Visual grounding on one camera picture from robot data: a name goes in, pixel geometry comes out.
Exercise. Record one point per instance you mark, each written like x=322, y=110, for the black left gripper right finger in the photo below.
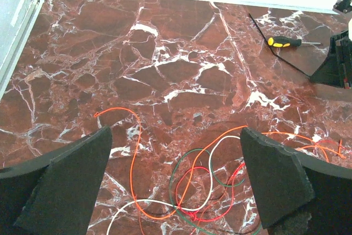
x=296, y=193

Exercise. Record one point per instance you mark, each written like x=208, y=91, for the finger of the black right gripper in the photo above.
x=336, y=68

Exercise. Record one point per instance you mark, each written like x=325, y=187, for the yellow black screwdriver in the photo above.
x=282, y=42

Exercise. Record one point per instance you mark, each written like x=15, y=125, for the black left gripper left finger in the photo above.
x=55, y=193

